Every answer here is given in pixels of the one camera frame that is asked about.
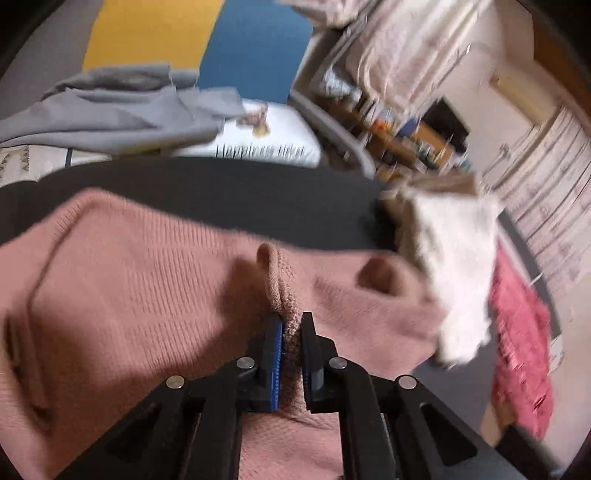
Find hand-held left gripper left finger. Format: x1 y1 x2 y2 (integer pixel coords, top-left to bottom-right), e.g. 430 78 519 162
55 314 284 480

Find dark grey blanket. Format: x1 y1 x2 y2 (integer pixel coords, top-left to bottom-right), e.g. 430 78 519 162
0 156 400 254

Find red cloth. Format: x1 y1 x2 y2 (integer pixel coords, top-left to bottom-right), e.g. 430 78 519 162
488 247 556 440

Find pale patterned curtain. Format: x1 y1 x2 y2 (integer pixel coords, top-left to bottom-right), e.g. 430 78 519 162
281 0 591 289

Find white printed cloth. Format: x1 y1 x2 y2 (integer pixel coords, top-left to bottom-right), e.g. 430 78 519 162
173 98 322 169

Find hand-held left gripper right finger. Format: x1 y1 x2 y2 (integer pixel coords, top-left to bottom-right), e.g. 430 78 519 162
300 312 534 480

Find cluttered wooden desk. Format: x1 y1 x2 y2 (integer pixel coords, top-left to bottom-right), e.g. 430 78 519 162
323 85 469 182

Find light grey garment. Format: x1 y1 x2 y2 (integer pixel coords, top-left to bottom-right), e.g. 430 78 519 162
0 64 246 154

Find white fuzzy garment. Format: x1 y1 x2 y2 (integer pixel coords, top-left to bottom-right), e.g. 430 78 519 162
378 172 505 366

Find grey yellow blue headboard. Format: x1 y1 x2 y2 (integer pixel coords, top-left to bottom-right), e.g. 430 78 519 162
0 0 315 105

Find patterned white bedsheet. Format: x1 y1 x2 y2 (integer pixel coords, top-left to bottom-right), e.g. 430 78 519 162
0 144 114 188

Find black monitor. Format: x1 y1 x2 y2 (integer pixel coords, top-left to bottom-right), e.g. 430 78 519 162
422 97 470 140

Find pink knit sweater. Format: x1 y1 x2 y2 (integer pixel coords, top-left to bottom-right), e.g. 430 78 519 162
0 187 446 480

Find grey curved frame rail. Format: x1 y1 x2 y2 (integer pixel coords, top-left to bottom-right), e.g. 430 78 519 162
288 89 378 180

